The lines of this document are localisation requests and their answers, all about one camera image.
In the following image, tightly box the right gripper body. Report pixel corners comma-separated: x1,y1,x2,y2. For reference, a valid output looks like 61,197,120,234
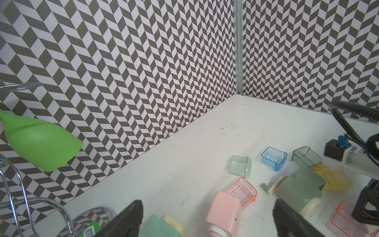
351,133,379,227

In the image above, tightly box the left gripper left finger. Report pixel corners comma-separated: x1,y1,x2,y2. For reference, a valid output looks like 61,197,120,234
95,200,143,237

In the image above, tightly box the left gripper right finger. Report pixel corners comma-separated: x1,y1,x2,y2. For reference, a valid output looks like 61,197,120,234
272,199,323,237

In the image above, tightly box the pink transparent tray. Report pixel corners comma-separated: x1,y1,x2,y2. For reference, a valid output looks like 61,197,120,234
325,201,379,237
225,177,258,210

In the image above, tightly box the pink pencil sharpener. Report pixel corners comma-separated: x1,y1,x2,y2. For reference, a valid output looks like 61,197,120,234
205,191,242,237

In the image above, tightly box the mint green pencil sharpener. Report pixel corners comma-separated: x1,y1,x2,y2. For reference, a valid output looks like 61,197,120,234
138,214,188,237

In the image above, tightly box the yellow transparent tray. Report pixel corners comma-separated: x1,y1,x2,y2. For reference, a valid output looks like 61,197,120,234
312,163,353,193

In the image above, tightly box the blue transparent tray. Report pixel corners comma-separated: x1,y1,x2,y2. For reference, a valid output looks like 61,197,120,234
261,147,288,171

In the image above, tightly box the grey transparent tray right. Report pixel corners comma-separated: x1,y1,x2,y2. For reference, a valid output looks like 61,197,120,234
291,146,322,167

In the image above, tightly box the green snack packet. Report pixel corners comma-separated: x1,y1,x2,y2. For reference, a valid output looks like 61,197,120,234
79,221,101,237

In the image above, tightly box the green plastic cup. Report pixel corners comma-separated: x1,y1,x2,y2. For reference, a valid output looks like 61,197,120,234
1,110,83,172

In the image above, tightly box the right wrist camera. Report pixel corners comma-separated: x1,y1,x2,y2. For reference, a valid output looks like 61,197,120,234
322,136,379,180

